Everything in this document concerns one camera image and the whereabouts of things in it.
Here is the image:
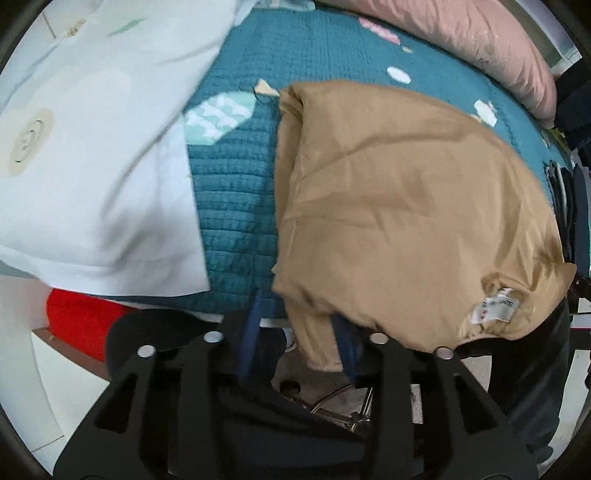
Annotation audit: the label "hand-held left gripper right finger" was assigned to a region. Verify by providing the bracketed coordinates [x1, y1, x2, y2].
[331, 316, 539, 480]

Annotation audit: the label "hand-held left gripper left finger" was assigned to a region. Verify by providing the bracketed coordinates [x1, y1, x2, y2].
[53, 290, 287, 480]

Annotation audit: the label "tan jacket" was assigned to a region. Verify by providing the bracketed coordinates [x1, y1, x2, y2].
[272, 79, 578, 372]

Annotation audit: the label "dark clothes pile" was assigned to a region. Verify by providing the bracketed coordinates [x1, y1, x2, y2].
[545, 159, 591, 278]

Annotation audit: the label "metal chair base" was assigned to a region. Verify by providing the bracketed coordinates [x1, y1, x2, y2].
[281, 381, 375, 432]

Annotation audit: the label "person's dark trousers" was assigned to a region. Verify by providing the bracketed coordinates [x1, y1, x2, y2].
[203, 295, 571, 480]

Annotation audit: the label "teal quilted bed cover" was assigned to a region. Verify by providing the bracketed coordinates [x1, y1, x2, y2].
[182, 4, 568, 319]

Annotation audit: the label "red cloth item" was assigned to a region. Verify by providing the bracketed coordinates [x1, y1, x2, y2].
[45, 288, 141, 370]

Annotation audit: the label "navy and yellow puffer jacket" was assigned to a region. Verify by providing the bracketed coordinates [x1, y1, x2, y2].
[554, 60, 591, 153]

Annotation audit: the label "white pillow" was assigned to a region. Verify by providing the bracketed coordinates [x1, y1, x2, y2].
[0, 0, 241, 296]

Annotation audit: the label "pink pillow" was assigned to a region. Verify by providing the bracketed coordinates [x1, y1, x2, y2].
[318, 0, 559, 127]

